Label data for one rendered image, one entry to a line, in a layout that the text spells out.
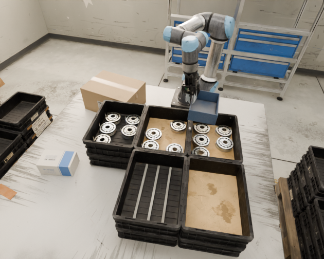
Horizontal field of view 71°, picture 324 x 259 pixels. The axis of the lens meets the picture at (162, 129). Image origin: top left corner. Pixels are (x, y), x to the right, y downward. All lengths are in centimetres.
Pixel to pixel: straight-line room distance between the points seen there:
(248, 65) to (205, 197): 239
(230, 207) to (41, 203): 101
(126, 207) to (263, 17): 345
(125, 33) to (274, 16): 239
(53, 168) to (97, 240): 50
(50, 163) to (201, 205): 89
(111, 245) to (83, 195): 34
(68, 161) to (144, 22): 318
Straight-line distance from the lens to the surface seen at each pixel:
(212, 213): 121
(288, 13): 407
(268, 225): 143
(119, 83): 184
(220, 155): 143
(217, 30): 152
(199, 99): 139
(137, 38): 438
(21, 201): 153
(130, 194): 123
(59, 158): 151
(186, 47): 108
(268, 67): 339
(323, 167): 218
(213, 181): 130
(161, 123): 157
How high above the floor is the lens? 188
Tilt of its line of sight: 44 degrees down
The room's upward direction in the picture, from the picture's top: 3 degrees clockwise
